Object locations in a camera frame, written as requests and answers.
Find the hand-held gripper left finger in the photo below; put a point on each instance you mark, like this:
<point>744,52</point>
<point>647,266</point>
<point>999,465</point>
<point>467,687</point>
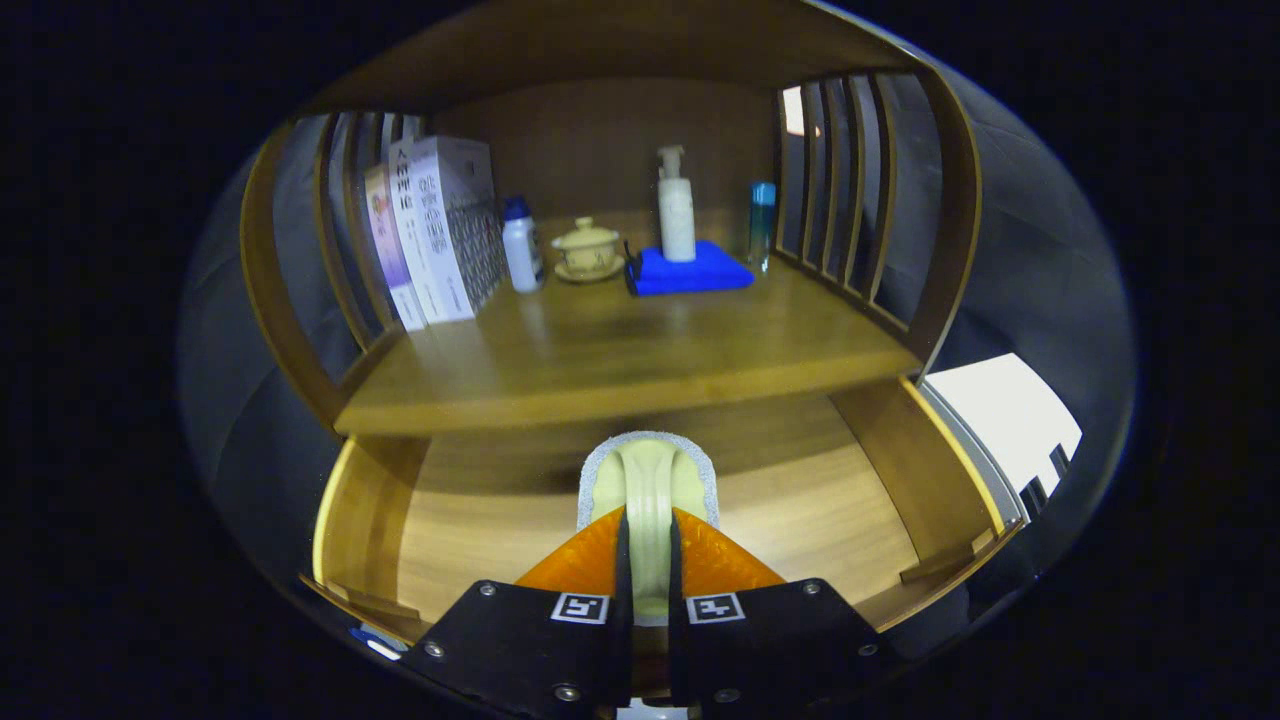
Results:
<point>622,600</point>

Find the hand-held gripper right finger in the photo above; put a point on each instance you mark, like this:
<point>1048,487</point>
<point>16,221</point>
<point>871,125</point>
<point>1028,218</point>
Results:
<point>677,600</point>

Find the wooden drawer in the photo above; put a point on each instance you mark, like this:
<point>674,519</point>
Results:
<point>480,540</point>

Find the wooden countertop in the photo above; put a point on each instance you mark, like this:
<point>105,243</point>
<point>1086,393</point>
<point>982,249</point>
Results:
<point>640,350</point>

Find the white filing cabinet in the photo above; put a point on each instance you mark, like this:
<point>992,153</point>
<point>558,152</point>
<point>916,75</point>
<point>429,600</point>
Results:
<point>1000,420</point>

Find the wooden cabinet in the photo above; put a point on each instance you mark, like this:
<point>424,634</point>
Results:
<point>600,140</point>

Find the blue folded cloth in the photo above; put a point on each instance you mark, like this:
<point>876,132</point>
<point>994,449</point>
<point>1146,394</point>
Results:
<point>690,275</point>

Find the beige lidded tea cup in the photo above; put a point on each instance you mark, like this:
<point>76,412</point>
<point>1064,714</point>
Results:
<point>587,250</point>

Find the white bottle blue cap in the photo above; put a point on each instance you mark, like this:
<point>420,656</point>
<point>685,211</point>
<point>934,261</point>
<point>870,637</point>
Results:
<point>521,255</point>

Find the white pump bottle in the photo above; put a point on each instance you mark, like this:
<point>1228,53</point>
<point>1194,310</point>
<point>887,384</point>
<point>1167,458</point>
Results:
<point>677,220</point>

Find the teal bottle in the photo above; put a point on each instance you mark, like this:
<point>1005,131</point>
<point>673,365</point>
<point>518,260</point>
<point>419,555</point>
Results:
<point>762,225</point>

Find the white patterned book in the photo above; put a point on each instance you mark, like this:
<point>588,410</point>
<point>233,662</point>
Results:
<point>460,220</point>

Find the plain white book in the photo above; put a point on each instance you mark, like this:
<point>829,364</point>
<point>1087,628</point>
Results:
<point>418,240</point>

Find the purple book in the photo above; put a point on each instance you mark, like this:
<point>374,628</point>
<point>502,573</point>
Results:
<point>390,250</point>

